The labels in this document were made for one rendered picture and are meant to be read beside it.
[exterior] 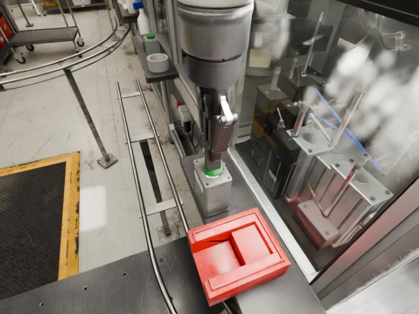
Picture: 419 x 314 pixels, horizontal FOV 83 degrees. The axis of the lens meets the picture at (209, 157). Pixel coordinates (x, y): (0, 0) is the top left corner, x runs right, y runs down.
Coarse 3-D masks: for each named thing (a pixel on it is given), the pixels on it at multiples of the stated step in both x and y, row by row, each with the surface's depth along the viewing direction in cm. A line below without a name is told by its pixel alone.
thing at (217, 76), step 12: (192, 60) 30; (204, 60) 30; (228, 60) 30; (240, 60) 31; (192, 72) 31; (204, 72) 30; (216, 72) 30; (228, 72) 30; (204, 84) 31; (216, 84) 31; (228, 84) 32; (216, 96) 32; (228, 96) 33; (216, 108) 34
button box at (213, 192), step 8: (200, 160) 51; (200, 168) 49; (224, 168) 49; (200, 176) 48; (208, 176) 47; (216, 176) 47; (224, 176) 48; (200, 184) 49; (208, 184) 46; (216, 184) 46; (224, 184) 47; (200, 192) 53; (208, 192) 47; (216, 192) 48; (224, 192) 49; (200, 200) 55; (208, 200) 49; (216, 200) 50; (224, 200) 52; (208, 208) 51; (216, 208) 53; (224, 208) 54; (208, 216) 54
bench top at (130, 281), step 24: (120, 264) 69; (144, 264) 69; (168, 264) 69; (192, 264) 69; (48, 288) 65; (72, 288) 65; (96, 288) 65; (120, 288) 65; (144, 288) 65; (168, 288) 65; (192, 288) 65; (0, 312) 61; (24, 312) 61; (48, 312) 61; (72, 312) 61; (96, 312) 61; (120, 312) 61; (144, 312) 61; (168, 312) 61; (192, 312) 61; (216, 312) 61
